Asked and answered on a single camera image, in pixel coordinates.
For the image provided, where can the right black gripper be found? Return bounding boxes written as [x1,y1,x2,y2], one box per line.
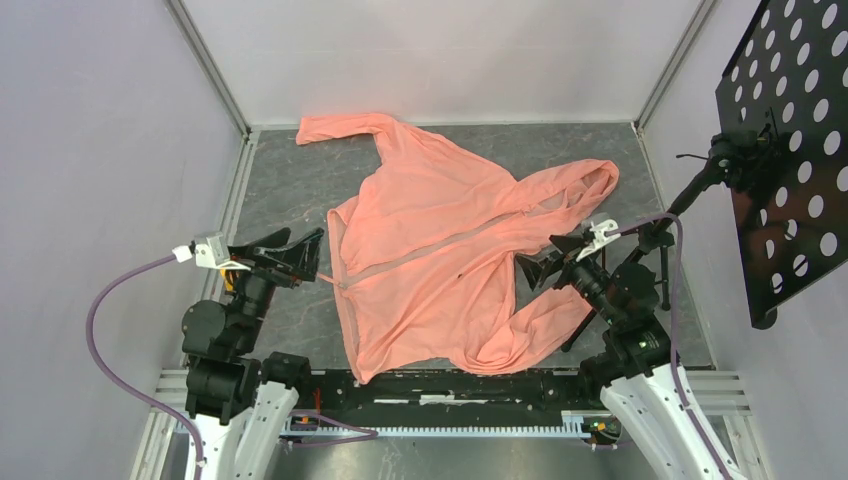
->
[513,234,621,325]

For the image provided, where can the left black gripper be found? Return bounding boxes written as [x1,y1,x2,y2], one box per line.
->
[222,224,323,349]

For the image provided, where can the salmon pink zip jacket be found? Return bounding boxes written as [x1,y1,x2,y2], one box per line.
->
[296,113,620,384]

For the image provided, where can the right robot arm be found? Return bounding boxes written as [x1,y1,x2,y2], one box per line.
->
[516,235,744,479]

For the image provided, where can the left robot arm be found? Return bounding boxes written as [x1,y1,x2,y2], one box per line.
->
[181,227,325,479]

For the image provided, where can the black perforated stand plate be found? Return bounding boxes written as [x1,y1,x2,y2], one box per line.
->
[715,1,847,330]

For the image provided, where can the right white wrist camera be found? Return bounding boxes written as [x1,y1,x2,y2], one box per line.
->
[576,214,621,261]

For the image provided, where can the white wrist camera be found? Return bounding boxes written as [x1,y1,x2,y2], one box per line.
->
[576,214,621,261]
[171,231,251,271]

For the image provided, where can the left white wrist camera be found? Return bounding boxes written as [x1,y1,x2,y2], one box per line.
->
[171,231,251,271]

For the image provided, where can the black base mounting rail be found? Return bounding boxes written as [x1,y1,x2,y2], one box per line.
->
[296,368,605,428]

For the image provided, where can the white toothed cable track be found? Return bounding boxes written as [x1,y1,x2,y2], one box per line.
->
[278,415,620,440]

